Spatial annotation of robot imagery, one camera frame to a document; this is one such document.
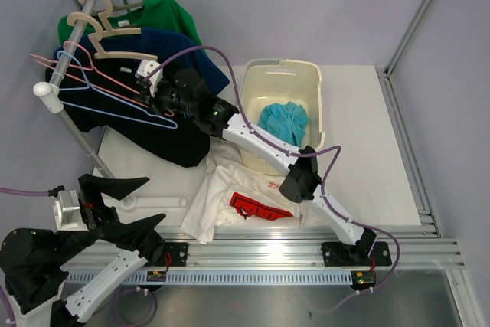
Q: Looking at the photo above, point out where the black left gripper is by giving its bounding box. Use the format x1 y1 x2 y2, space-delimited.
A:
47 174 166 267

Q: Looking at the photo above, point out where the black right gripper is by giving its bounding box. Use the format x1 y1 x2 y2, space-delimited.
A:
135 80 197 118

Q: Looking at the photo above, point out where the blue wire hanger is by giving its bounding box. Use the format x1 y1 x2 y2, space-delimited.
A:
57 50 178 130

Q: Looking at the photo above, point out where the black t shirt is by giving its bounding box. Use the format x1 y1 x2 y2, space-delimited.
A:
59 55 210 168

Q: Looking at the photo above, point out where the pink wire hanger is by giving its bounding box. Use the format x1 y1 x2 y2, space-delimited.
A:
28 41 175 117

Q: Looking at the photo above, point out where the beige wooden hanger front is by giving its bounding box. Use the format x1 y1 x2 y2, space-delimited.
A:
87 28 158 61

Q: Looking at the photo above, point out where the beige wooden hanger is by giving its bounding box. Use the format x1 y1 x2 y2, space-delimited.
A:
78 0 144 13
87 28 158 61
67 11 142 38

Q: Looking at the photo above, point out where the white red print t shirt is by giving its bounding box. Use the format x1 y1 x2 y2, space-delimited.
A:
181 139 305 244

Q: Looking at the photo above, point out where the light blue t shirt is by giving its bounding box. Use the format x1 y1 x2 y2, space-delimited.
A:
259 101 309 146

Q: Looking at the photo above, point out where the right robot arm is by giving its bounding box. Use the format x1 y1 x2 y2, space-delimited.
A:
136 61 376 263

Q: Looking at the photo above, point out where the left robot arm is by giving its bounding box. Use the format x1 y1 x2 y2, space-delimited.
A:
1 174 165 326

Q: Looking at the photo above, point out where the navy blue t shirt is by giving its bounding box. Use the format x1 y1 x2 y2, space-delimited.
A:
51 26 231 94

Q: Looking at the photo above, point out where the green t shirt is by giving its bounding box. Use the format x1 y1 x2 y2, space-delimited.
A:
57 0 204 52

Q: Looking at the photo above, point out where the beige wooden hanger rear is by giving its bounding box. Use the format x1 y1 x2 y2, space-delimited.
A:
78 0 144 13

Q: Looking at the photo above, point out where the beige wooden hanger middle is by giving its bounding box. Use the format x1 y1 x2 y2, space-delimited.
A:
67 11 142 38

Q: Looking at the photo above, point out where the cream plastic laundry basket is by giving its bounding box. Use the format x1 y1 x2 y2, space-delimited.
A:
240 60 325 151

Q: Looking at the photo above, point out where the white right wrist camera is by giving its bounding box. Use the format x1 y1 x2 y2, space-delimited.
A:
135 60 163 97

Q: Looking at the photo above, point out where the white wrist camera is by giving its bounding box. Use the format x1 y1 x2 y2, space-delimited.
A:
135 60 163 97
53 190 86 231

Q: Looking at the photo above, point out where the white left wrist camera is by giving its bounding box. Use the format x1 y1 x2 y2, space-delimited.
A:
53 190 86 231

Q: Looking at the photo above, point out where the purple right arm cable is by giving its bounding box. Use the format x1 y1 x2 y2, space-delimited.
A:
143 45 402 278

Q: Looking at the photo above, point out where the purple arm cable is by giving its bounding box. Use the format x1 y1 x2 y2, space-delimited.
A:
0 186 58 327
143 45 402 278

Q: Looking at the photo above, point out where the white slotted cable duct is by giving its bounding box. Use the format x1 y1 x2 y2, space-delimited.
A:
64 270 353 284

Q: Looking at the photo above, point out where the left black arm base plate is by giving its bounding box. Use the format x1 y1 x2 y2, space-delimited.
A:
154 242 189 267

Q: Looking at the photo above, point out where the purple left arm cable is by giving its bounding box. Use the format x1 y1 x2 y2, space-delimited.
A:
0 186 58 327

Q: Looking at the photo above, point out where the grey metal clothes rail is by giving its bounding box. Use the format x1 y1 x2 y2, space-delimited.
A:
33 0 115 178

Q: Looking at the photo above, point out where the aluminium frame post right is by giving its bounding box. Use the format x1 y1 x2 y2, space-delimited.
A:
385 0 458 75

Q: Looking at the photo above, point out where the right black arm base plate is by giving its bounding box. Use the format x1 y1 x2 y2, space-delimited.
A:
321 242 393 267

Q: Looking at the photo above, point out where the aluminium mounting rail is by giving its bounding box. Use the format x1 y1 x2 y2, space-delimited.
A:
157 226 464 270

